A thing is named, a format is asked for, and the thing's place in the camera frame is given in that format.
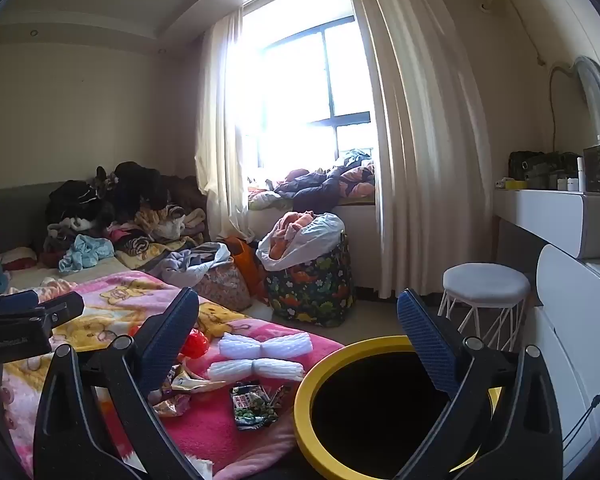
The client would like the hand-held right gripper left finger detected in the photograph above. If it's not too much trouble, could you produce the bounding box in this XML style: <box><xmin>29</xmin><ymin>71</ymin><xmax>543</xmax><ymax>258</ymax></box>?
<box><xmin>32</xmin><ymin>287</ymin><xmax>203</xmax><ymax>480</ymax></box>

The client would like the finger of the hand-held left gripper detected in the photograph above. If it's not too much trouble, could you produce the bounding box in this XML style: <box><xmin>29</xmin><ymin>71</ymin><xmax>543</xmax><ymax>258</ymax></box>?
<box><xmin>27</xmin><ymin>291</ymin><xmax>86</xmax><ymax>333</ymax></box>
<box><xmin>0</xmin><ymin>290</ymin><xmax>40</xmax><ymax>315</ymax></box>

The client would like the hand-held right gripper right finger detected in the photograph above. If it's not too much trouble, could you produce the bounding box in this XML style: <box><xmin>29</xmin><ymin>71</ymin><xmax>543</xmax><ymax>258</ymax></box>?
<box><xmin>395</xmin><ymin>287</ymin><xmax>563</xmax><ymax>480</ymax></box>

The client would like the red plastic wrapper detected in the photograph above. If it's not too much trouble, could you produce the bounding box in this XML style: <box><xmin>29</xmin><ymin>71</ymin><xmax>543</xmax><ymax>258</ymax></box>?
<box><xmin>182</xmin><ymin>332</ymin><xmax>210</xmax><ymax>359</ymax></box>

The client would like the purple snack wrapper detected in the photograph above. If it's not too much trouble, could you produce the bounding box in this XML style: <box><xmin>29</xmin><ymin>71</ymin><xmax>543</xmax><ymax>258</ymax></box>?
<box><xmin>161</xmin><ymin>366</ymin><xmax>182</xmax><ymax>396</ymax></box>

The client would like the yellow-rimmed black bin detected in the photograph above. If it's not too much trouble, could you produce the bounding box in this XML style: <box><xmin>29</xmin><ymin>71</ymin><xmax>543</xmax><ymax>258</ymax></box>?
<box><xmin>294</xmin><ymin>336</ymin><xmax>503</xmax><ymax>480</ymax></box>

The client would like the green and black snack packet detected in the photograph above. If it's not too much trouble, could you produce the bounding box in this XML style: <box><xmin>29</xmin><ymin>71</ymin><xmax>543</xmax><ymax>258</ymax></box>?
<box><xmin>230</xmin><ymin>382</ymin><xmax>282</xmax><ymax>432</ymax></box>

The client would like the light blue garment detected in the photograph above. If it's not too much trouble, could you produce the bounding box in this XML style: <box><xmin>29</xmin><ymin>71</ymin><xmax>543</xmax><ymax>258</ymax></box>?
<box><xmin>59</xmin><ymin>234</ymin><xmax>116</xmax><ymax>273</ymax></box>

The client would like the grey padded headboard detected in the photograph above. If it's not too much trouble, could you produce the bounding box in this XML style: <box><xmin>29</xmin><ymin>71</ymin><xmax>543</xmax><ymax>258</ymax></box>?
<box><xmin>0</xmin><ymin>180</ymin><xmax>63</xmax><ymax>256</ymax></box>

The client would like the orange bag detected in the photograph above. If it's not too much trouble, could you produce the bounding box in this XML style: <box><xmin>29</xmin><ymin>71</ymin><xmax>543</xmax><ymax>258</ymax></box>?
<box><xmin>225</xmin><ymin>237</ymin><xmax>268</xmax><ymax>306</ymax></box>

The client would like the dinosaur print laundry bag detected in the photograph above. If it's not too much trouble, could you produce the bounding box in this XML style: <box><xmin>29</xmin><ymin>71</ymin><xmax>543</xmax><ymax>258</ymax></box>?
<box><xmin>265</xmin><ymin>232</ymin><xmax>356</xmax><ymax>328</ymax></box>

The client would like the pile of mixed clothes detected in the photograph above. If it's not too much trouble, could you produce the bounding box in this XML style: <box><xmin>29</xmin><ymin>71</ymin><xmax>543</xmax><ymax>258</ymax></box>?
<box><xmin>42</xmin><ymin>160</ymin><xmax>211</xmax><ymax>273</ymax></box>

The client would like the pink cartoon printed blanket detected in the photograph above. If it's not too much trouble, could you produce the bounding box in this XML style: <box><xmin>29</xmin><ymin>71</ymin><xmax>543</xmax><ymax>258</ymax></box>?
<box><xmin>0</xmin><ymin>270</ymin><xmax>348</xmax><ymax>480</ymax></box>

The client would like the white plastic bag of clothes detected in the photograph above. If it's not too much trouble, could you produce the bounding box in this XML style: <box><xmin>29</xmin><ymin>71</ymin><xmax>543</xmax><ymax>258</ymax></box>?
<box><xmin>256</xmin><ymin>211</ymin><xmax>346</xmax><ymax>273</ymax></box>

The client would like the white drawer cabinet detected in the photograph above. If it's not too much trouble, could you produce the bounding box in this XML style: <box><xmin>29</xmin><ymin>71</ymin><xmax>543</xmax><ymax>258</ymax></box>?
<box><xmin>527</xmin><ymin>242</ymin><xmax>600</xmax><ymax>471</ymax></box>

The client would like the white vanity desk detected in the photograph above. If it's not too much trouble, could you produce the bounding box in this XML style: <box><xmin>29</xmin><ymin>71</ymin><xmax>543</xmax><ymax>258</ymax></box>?
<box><xmin>492</xmin><ymin>187</ymin><xmax>600</xmax><ymax>261</ymax></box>

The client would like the dark patterned bedding heap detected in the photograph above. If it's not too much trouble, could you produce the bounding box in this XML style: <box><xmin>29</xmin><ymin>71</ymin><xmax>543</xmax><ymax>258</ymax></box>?
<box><xmin>247</xmin><ymin>149</ymin><xmax>377</xmax><ymax>211</ymax></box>

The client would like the thick cream curtain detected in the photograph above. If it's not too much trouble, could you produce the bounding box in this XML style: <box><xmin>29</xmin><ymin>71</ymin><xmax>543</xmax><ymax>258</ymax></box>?
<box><xmin>340</xmin><ymin>0</ymin><xmax>496</xmax><ymax>298</ymax></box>

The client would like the sheer cream curtain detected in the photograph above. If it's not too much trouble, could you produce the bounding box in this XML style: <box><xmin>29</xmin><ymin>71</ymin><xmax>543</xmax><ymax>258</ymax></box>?
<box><xmin>195</xmin><ymin>7</ymin><xmax>261</xmax><ymax>243</ymax></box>

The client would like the black framed window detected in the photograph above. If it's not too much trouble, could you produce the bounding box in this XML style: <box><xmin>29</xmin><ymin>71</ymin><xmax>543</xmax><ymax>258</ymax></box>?
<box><xmin>240</xmin><ymin>15</ymin><xmax>376</xmax><ymax>171</ymax></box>

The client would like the wavy framed mirror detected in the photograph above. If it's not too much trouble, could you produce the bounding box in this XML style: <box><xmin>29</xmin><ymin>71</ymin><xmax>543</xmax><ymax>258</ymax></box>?
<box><xmin>547</xmin><ymin>55</ymin><xmax>600</xmax><ymax>156</ymax></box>

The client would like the white round wire stool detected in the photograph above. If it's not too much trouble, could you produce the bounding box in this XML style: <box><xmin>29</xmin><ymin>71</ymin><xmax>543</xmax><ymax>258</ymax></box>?
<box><xmin>437</xmin><ymin>262</ymin><xmax>531</xmax><ymax>353</ymax></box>

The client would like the black floor cable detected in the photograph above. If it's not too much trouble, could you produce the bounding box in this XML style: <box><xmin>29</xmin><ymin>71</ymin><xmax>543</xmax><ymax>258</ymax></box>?
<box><xmin>562</xmin><ymin>360</ymin><xmax>600</xmax><ymax>443</ymax></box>

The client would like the thin wall cable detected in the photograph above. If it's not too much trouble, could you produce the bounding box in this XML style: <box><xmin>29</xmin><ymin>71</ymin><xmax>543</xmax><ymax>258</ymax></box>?
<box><xmin>500</xmin><ymin>0</ymin><xmax>548</xmax><ymax>68</ymax></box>

